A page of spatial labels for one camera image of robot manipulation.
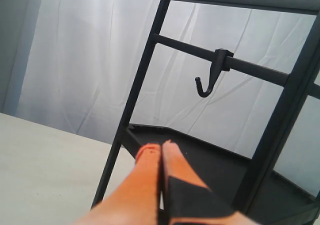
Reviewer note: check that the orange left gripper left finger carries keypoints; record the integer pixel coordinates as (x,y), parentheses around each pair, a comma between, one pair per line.
(136,200)

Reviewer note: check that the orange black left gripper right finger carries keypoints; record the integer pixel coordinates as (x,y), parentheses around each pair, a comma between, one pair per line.
(188,199)

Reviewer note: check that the black metal shelf rack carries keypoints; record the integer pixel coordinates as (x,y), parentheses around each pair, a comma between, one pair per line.
(297,86)

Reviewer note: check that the black hook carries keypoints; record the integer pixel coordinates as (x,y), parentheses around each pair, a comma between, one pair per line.
(216,67)

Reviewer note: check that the white backdrop curtain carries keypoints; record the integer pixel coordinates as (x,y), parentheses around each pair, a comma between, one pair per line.
(70,65)

